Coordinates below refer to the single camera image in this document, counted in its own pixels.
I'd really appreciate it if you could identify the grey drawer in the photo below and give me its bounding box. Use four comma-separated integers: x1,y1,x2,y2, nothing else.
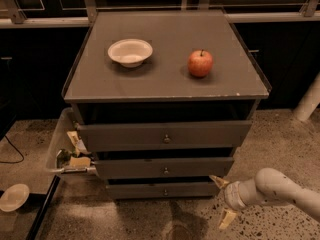
107,182,219,199
77,120,252,152
95,157,234,179

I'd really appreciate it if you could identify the white bowl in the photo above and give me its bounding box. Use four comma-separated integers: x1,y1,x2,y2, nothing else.
107,39,153,68

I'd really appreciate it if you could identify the red apple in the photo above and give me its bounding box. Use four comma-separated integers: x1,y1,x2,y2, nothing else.
187,50,213,78

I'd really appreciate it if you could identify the grey top drawer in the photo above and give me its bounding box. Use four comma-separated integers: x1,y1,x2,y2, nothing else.
77,120,252,152

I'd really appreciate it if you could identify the clear plastic bin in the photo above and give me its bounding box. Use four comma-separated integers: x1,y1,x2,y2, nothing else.
45,108,97,177

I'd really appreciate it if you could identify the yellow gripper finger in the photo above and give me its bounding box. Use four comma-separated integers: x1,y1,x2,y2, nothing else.
218,208,238,230
209,175,229,189

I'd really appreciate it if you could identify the grey bottom drawer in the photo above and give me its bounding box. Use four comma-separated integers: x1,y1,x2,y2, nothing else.
107,182,219,199

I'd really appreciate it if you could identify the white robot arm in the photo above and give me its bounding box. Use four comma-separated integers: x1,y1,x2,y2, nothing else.
210,168,320,230

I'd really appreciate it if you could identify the white pole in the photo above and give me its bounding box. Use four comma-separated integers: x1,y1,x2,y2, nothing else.
293,81,320,121

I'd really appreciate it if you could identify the metal railing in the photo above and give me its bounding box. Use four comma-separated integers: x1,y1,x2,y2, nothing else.
0,0,320,26

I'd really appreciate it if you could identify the yellow snack packet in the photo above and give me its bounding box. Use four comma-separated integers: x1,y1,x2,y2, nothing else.
69,157,91,168

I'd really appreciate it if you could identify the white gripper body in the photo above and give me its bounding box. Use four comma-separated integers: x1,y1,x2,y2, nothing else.
224,181,247,211

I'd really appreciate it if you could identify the grey middle drawer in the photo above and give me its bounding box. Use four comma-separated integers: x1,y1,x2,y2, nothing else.
95,157,234,179

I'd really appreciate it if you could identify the white plate on floor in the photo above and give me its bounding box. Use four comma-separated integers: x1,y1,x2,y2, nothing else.
0,184,30,212

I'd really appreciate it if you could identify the black cable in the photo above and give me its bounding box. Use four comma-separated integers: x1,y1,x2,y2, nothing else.
0,134,26,165

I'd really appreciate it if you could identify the grey drawer cabinet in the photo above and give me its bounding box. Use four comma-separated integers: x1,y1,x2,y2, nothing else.
63,10,271,188

